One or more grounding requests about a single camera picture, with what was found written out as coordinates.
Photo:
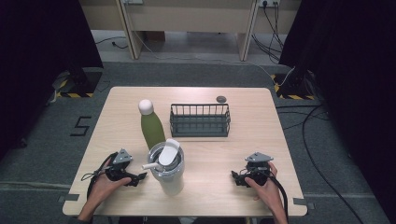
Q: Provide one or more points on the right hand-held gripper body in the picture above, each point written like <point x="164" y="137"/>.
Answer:
<point x="258" y="171"/>

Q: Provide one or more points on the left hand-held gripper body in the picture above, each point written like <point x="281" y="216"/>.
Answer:
<point x="122" y="157"/>

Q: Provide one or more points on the white tumbler with straw lid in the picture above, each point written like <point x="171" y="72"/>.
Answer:
<point x="168" y="177"/>

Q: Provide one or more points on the green bottle with white cap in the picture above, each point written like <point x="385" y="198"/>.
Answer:
<point x="152" y="127"/>

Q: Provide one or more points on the person's right hand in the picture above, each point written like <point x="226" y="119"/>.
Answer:
<point x="269" y="193"/>

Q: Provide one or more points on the person's left hand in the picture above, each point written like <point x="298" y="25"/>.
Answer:
<point x="104" y="186"/>

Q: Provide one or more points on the grey tape piece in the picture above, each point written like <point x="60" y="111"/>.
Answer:
<point x="302" y="202"/>
<point x="71" y="197"/>

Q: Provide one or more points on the round grey table grommet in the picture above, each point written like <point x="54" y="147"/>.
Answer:
<point x="221" y="99"/>

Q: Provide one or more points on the yellow black hazard tape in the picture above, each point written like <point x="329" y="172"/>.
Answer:
<point x="73" y="95"/>
<point x="295" y="96"/>

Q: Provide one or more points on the black stand base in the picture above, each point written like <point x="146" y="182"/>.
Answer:
<point x="85" y="81"/>
<point x="294" y="85"/>

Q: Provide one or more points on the black curtain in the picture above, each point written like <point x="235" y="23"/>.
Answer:
<point x="37" y="62"/>
<point x="351" y="77"/>

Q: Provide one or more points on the beige wooden desk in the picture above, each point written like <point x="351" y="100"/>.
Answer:
<point x="190" y="15"/>

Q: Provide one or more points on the white wall power outlet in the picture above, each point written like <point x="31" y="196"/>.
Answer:
<point x="269" y="2"/>

